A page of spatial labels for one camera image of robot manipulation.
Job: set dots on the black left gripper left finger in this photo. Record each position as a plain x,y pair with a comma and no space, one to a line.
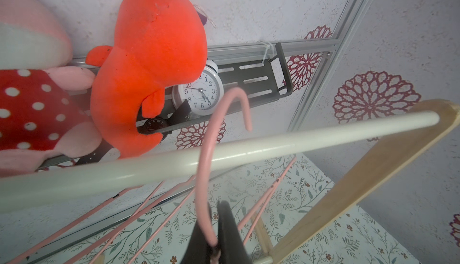
198,250

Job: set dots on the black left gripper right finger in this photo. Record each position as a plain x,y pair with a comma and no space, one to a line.
230,244

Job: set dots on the white alarm clock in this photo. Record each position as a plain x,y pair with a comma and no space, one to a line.
202,95

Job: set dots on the pink frog plush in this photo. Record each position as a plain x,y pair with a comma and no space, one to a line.
39,120

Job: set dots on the orange plush toy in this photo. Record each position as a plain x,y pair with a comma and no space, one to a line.
157,44

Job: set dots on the wooden clothes rack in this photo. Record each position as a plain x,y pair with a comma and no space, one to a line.
402,138

